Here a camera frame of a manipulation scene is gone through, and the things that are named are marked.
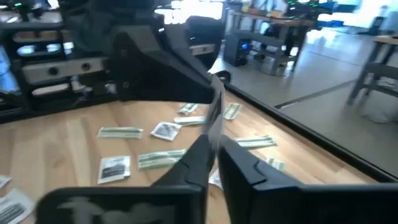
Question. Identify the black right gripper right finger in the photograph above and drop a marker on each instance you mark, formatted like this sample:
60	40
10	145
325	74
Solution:
295	205

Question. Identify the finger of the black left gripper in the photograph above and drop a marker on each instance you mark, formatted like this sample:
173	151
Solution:
155	71
224	76

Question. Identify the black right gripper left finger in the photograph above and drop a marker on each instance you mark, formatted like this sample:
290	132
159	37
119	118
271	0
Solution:
124	205

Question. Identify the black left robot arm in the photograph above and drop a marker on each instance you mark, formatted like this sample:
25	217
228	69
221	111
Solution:
102	11

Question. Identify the black computer tower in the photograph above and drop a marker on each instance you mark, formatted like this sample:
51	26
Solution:
239	49

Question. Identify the wooden background table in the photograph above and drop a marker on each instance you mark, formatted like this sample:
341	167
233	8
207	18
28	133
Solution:
280	21

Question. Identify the background robot green lights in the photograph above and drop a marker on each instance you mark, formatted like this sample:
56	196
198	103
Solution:
298	9

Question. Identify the grey background table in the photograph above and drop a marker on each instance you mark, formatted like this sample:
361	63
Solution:
373	71

